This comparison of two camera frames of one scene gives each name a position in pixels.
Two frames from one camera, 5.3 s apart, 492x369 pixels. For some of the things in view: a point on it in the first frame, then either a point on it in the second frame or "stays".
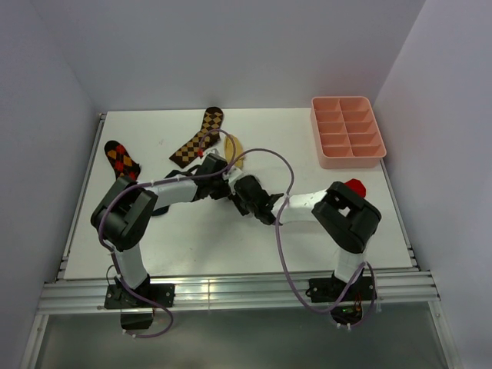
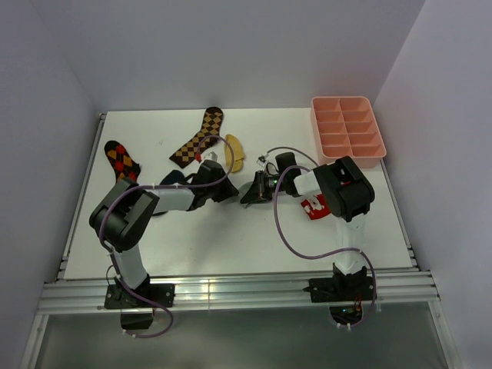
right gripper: x=236 y=200 to x=257 y=192
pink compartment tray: x=346 y=132 stays
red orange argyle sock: x=121 y=161 stays
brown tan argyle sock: x=187 y=153 stays
